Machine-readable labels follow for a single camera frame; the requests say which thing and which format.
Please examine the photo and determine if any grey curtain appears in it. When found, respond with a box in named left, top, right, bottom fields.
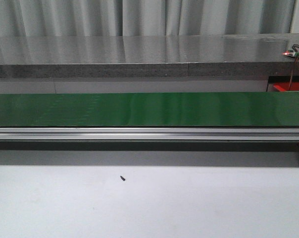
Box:
left=0, top=0, right=296, bottom=37

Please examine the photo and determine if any green conveyor belt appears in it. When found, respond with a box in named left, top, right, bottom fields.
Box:
left=0, top=92, right=299, bottom=127

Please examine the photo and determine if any red black wire cable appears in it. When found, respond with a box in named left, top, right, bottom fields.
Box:
left=288, top=44, right=299, bottom=92

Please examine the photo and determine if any red plastic tray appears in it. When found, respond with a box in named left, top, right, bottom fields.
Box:
left=273, top=82, right=299, bottom=92

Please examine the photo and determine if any aluminium conveyor frame rail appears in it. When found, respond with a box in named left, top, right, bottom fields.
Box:
left=0, top=126, right=299, bottom=169

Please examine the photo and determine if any grey stone counter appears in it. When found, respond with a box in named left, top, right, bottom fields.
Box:
left=0, top=33, right=299, bottom=78

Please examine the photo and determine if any small green circuit board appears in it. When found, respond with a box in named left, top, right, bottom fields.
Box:
left=282, top=50, right=299, bottom=58

